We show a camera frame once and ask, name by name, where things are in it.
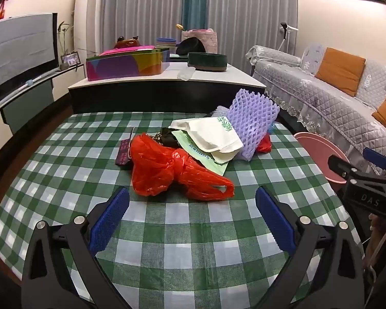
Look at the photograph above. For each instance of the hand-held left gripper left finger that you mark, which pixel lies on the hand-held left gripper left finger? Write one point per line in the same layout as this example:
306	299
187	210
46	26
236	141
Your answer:
111	222

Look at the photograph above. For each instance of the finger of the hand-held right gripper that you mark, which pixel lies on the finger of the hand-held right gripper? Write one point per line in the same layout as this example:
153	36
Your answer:
339	165
378	161

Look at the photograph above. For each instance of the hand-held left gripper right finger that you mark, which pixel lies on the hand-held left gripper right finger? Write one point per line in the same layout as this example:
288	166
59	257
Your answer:
275	219

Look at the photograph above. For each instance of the pink bucket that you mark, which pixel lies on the pink bucket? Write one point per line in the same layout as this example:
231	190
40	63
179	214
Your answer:
312	148

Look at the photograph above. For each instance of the blue plastic bag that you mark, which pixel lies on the blue plastic bag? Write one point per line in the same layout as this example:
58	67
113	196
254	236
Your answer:
271	128

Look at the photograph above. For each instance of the purple foam net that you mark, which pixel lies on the purple foam net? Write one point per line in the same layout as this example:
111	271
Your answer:
251	116

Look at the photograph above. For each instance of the light green packet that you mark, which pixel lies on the light green packet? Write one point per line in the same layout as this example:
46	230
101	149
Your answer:
194	151

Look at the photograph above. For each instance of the white wrapper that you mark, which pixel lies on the white wrapper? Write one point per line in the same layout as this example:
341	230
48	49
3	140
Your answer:
220	112

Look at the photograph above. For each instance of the person's right hand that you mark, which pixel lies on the person's right hand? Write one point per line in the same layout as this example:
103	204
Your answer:
374	228

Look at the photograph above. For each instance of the grey quilted sofa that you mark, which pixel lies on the grey quilted sofa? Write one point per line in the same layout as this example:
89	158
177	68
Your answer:
325	103

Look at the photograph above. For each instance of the dark red snack wrapper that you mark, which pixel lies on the dark red snack wrapper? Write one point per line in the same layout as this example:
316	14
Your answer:
124	151

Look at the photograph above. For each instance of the small red plastic bag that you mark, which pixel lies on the small red plastic bag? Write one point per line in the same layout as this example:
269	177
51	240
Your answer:
264	144

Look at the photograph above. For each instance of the green checked tablecloth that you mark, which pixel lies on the green checked tablecloth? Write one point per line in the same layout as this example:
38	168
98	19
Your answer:
186	231

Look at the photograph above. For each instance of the white paper bag green print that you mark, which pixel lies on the white paper bag green print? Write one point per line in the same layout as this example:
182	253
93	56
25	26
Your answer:
209	135

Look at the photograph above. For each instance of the television stand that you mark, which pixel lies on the television stand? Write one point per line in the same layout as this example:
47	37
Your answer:
29	103

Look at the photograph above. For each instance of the white coffee table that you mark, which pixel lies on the white coffee table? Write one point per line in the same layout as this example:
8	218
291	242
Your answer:
212	80

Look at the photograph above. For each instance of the colourful box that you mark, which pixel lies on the colourful box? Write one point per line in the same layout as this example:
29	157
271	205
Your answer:
125	64

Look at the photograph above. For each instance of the clear plastic sheet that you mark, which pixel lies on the clear plastic sheet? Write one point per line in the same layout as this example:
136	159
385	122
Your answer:
185	74

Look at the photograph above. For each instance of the dark green round bowl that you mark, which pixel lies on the dark green round bowl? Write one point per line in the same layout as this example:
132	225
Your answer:
207	61

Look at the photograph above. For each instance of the grey curtain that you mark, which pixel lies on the grey curtain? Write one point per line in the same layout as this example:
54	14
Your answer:
138	6
251	13

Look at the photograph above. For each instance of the mint green rolled mat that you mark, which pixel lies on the mint green rolled mat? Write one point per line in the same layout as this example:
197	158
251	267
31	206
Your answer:
178	56

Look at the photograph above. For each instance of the pink quilted basket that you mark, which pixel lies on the pink quilted basket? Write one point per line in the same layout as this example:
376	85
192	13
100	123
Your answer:
210	40

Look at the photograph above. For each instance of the brown teapot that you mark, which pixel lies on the brown teapot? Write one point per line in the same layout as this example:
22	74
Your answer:
127	42

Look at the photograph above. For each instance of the stack of coloured bowls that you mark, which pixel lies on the stack of coloured bowls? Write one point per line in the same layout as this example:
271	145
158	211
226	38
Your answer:
165	43

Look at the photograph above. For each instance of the thin green plant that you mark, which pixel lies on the thin green plant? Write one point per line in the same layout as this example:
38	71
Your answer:
63	38

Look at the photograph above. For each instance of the black hat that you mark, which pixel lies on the black hat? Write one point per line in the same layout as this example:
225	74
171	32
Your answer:
189	46

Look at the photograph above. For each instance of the television with grey cover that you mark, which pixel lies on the television with grey cover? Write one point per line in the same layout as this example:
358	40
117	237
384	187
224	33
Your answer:
19	51

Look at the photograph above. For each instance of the white standing air conditioner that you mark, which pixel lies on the white standing air conditioner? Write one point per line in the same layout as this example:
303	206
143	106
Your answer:
85	22

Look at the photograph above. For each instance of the yellow tulip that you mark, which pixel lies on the yellow tulip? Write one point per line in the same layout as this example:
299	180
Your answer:
179	26

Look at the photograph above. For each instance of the teal curtain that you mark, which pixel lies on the teal curtain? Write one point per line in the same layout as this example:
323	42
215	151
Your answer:
194	0

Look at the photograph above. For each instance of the photo frame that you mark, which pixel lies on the photo frame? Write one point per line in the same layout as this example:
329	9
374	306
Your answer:
70	59

